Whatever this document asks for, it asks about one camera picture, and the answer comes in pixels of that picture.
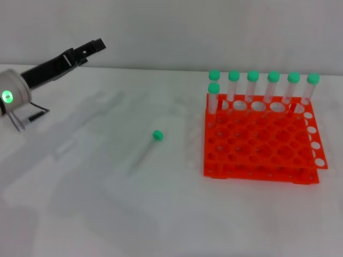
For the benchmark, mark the clear test tube green cap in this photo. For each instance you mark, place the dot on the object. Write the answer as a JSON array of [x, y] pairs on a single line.
[[273, 76], [313, 78], [214, 74], [234, 75], [157, 135], [253, 76], [214, 89], [293, 77]]

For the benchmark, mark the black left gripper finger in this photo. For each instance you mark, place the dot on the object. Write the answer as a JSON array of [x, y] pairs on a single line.
[[91, 48], [83, 61]]

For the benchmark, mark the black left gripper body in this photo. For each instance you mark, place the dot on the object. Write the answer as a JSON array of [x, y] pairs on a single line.
[[48, 68]]

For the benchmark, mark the orange test tube rack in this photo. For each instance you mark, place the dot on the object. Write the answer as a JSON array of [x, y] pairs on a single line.
[[257, 150]]

